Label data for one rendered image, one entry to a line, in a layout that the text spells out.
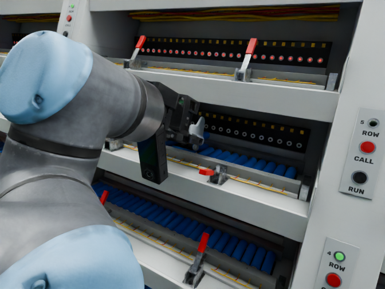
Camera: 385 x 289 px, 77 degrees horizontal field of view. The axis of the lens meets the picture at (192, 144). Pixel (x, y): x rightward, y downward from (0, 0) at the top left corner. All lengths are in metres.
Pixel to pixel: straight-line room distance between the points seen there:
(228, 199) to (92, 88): 0.29
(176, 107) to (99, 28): 0.43
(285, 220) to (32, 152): 0.35
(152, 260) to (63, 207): 0.39
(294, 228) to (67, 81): 0.36
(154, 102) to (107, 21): 0.51
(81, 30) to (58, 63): 0.51
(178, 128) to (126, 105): 0.14
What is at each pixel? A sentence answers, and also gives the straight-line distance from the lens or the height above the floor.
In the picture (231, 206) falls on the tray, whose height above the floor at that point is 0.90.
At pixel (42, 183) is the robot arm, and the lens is 0.22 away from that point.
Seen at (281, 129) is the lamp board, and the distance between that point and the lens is 0.57.
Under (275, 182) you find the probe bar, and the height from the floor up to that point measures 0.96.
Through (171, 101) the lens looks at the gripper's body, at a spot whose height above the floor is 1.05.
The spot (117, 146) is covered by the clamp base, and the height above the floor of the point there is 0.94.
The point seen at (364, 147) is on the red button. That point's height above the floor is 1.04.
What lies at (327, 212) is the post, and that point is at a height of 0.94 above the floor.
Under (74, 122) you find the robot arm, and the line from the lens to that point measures 0.25.
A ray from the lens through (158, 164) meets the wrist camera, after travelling 0.42.
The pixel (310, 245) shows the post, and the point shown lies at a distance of 0.42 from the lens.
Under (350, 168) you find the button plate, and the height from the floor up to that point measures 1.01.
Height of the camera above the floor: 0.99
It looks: 1 degrees down
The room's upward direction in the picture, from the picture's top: 14 degrees clockwise
